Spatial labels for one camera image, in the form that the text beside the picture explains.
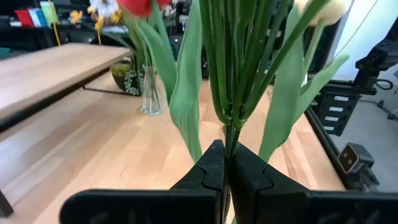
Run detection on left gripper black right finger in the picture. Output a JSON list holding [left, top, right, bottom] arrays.
[[229, 141, 398, 224]]

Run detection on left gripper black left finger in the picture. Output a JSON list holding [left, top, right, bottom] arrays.
[[58, 139, 227, 224]]

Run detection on cream white tulip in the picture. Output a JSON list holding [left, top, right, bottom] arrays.
[[257, 0, 354, 163]]

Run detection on clear glass vase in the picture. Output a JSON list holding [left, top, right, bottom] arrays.
[[140, 63, 165, 116]]

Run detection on red tulip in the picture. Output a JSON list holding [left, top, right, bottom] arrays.
[[117, 0, 203, 163]]

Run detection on yellow daisy bunch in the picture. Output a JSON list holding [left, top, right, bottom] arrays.
[[68, 9, 124, 46]]

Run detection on wooden shelf with black legs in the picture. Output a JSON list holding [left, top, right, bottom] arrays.
[[0, 42, 142, 218]]

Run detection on light green box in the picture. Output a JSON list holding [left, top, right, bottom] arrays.
[[40, 1, 59, 27]]

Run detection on blue and white box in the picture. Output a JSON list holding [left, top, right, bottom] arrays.
[[27, 7, 47, 28]]

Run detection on red box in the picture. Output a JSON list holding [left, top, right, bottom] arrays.
[[14, 9, 34, 28]]

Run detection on black aluminium table frame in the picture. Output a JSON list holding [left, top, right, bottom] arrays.
[[303, 79, 379, 191]]

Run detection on table-level camera box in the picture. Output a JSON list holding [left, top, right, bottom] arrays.
[[336, 142, 381, 191]]

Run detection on yellow extension cable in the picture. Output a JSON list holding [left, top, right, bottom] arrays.
[[48, 0, 62, 47]]

